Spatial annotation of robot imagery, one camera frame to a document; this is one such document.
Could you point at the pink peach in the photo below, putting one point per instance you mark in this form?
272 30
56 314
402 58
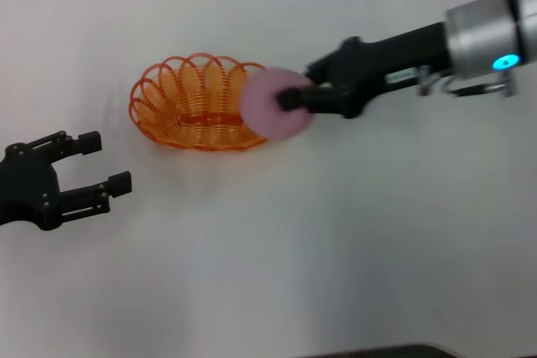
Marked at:
262 106

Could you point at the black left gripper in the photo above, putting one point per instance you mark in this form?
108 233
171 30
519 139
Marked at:
27 186

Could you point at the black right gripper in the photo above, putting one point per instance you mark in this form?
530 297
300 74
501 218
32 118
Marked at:
390 60

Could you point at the orange woven plastic basket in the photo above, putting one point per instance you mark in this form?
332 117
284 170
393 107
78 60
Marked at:
193 110

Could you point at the dark curved robot base edge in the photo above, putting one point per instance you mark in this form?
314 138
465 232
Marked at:
377 351

